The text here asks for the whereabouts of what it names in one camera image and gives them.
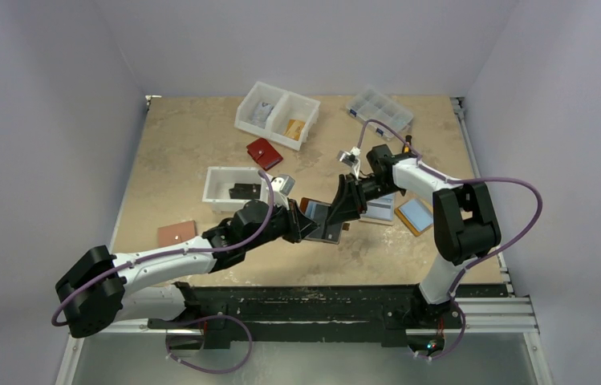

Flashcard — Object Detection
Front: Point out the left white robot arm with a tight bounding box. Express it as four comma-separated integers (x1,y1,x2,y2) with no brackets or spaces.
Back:
51,200,318,338

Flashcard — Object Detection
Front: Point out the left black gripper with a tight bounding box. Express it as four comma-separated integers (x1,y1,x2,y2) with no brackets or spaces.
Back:
244,197,319,252

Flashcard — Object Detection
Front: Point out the black card in bin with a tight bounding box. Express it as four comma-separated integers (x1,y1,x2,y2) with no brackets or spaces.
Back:
229,183,262,201

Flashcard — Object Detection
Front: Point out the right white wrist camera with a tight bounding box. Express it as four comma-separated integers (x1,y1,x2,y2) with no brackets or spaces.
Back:
337,147,361,173

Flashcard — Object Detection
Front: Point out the blue card white tray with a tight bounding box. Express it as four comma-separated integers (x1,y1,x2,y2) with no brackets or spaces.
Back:
359,193,396,225

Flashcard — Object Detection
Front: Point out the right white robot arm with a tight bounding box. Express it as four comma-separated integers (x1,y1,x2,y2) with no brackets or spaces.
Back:
326,145,502,326

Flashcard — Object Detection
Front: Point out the white two-compartment bin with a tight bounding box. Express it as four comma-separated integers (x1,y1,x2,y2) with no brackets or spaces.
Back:
234,81,321,152

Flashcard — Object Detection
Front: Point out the clear plastic organizer box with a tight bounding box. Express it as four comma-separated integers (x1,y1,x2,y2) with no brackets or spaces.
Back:
346,85,414,136

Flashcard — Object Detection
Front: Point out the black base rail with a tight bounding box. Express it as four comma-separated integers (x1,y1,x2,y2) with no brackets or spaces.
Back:
148,283,464,350

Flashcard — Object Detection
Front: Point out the small white plastic bin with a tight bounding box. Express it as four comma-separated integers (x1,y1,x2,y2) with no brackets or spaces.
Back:
201,166,268,213

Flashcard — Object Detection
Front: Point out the pink leather card holder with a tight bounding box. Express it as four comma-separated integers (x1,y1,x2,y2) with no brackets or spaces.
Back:
156,221,197,247

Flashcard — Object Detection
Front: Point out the yellow black screwdriver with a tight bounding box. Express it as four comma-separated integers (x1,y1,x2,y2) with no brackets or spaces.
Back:
402,135,412,153

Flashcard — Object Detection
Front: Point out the red leather card holder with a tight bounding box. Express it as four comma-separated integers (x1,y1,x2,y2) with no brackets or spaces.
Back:
246,138,283,171

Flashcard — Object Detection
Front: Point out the patterned card in bin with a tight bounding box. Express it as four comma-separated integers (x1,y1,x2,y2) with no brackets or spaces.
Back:
250,102,274,128

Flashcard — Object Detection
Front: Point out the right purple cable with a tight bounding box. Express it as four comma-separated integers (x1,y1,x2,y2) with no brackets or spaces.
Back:
355,119,543,363

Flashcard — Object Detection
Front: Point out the black VIP card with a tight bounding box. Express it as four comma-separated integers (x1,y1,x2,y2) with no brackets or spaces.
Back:
305,202,343,245

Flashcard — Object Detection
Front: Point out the gold card in bin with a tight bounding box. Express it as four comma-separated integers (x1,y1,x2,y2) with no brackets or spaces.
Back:
283,120,306,141

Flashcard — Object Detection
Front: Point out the tan leather card holder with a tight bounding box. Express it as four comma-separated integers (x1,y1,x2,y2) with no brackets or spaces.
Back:
300,197,350,245

